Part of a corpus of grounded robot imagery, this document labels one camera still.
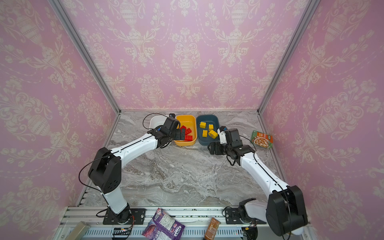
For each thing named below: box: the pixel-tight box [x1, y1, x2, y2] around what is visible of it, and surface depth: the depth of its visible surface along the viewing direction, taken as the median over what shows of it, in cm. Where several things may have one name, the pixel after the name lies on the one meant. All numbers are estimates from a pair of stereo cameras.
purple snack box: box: [142, 207, 186, 240], surface depth 71 cm
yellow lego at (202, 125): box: [199, 121, 207, 129], surface depth 111 cm
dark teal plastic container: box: [196, 114, 220, 146], surface depth 109 cm
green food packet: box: [251, 130, 274, 149], surface depth 105 cm
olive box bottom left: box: [65, 221, 91, 240], surface depth 70 cm
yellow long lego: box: [208, 130, 219, 139], surface depth 105 cm
